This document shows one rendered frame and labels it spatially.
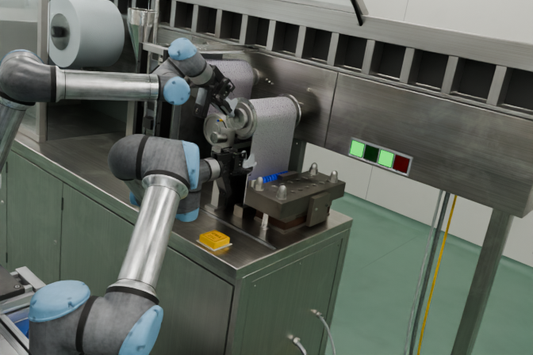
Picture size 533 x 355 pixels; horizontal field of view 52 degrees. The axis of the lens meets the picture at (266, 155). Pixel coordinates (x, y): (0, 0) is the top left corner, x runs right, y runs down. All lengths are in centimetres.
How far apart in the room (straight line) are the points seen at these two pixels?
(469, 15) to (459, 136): 253
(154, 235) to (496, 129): 109
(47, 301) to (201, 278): 72
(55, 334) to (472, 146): 131
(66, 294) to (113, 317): 11
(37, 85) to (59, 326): 61
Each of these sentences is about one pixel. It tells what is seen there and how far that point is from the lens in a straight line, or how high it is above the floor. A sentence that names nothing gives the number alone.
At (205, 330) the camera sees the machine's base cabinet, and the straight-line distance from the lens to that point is 189.
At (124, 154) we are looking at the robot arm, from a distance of 137.
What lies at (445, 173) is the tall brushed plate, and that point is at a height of 120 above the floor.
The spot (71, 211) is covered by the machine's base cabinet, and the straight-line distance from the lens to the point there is 239.
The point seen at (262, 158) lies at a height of 111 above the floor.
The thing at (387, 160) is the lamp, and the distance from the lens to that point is 197.
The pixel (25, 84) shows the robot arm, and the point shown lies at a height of 139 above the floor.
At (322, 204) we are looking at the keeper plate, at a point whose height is 99.
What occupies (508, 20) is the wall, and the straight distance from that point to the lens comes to 424.
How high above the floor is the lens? 171
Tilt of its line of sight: 17 degrees down
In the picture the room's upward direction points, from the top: 9 degrees clockwise
